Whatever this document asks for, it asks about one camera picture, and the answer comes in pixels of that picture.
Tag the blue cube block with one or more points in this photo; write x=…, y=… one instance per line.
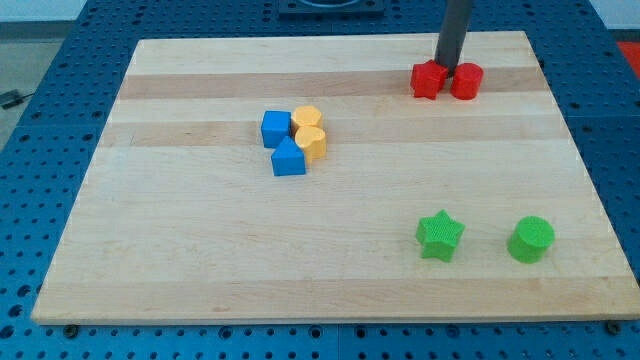
x=275, y=127

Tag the yellow hexagon block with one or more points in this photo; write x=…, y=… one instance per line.
x=306, y=116

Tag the yellow heart block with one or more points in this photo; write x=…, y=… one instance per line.
x=312, y=141

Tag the green cylinder block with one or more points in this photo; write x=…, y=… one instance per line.
x=531, y=238

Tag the wooden board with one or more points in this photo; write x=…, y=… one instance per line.
x=180, y=219

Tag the red star block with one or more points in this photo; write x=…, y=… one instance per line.
x=428, y=79

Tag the green star block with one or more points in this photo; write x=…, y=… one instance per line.
x=439, y=236

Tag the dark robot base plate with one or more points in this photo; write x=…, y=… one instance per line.
x=329, y=7

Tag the black device with cable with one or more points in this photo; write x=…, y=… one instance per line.
x=13, y=98

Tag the red cylinder block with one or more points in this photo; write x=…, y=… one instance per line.
x=467, y=81

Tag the blue triangle block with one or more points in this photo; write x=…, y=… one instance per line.
x=288, y=159

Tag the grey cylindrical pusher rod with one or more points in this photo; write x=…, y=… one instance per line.
x=452, y=34

